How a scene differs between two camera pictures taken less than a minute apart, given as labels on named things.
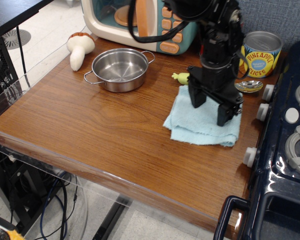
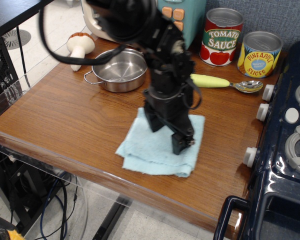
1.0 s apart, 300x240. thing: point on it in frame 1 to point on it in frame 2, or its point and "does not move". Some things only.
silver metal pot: x=121 y=70 does not move
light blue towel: x=199 y=125 to x=145 y=152
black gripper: x=222 y=83 to x=172 y=105
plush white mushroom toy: x=79 y=44 does not move
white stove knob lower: x=250 y=154 does not move
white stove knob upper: x=268 y=92 does not move
